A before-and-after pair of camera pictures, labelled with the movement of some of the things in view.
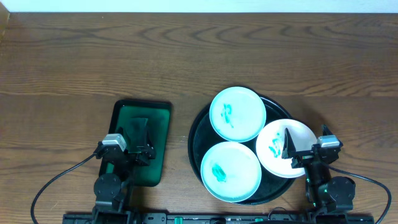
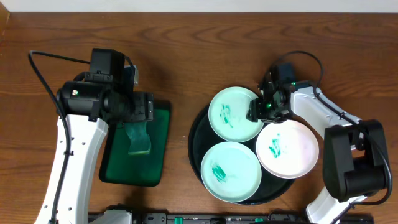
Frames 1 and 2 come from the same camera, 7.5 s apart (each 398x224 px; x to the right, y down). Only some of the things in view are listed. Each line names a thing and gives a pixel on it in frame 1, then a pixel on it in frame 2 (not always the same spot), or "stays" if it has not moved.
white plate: x=270 y=145 stays
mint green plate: x=231 y=172 stays
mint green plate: x=237 y=114 stays
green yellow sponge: x=135 y=129 stays
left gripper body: x=131 y=154 → x=141 y=107
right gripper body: x=304 y=158 → x=268 y=111
